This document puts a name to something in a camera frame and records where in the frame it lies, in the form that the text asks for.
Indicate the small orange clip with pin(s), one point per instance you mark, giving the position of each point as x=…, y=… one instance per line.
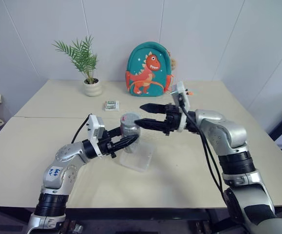
x=190, y=93

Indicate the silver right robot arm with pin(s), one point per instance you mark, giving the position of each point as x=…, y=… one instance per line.
x=228, y=131

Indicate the clear plastic box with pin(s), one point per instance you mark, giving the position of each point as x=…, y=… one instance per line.
x=140, y=159

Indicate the white ribbed plant pot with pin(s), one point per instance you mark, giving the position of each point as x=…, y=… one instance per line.
x=92, y=89

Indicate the grey jar lid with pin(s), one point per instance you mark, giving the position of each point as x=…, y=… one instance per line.
x=129, y=117

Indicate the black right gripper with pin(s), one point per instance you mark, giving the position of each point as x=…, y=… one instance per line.
x=172, y=119

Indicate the green potted palm plant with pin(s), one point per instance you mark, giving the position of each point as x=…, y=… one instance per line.
x=83, y=54

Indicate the brown plush backpack pendant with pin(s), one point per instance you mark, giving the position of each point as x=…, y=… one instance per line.
x=173, y=63

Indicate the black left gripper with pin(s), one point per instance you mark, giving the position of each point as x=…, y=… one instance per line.
x=107, y=147

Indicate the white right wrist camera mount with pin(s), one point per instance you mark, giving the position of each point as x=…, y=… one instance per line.
x=181, y=96

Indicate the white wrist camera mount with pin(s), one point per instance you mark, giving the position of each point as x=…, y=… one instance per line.
x=95, y=129
x=181, y=96

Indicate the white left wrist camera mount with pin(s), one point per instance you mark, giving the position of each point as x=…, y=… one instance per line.
x=95, y=129

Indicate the black table frame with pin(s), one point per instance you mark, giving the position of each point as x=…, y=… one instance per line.
x=131, y=214

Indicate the clear plastic jar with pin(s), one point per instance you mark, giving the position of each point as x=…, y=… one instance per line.
x=130, y=132

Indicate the teal dinosaur backpack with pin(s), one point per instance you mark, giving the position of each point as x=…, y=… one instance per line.
x=146, y=70

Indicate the white battery pack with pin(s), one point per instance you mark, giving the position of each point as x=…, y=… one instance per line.
x=111, y=105

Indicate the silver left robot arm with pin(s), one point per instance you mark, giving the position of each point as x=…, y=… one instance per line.
x=65, y=152

